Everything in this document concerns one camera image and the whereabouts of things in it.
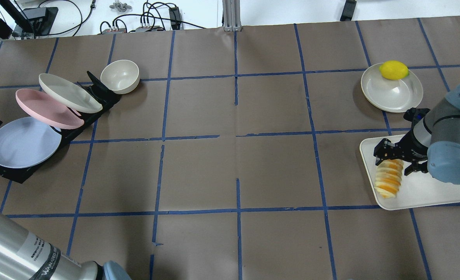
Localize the cream bowl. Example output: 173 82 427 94
100 59 140 95

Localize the aluminium frame post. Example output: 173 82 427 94
222 0 242 32

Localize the striped bread roll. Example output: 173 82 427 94
374 159 403 198

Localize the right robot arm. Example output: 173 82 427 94
374 84 460 185

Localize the white rectangular tray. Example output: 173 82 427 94
359 136 460 210

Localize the black dish rack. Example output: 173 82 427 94
0 72 120 183

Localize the black power adapter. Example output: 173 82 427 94
169 7 182 30

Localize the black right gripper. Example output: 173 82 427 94
373 108 431 176

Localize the blue plate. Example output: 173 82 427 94
0 117 62 169

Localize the white plate with lemon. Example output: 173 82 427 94
360 63 423 113

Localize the yellow lemon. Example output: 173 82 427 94
379 60 410 81

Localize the cream plate in rack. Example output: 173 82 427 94
38 73 103 114

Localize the pink plate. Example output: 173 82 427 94
15 89 84 130

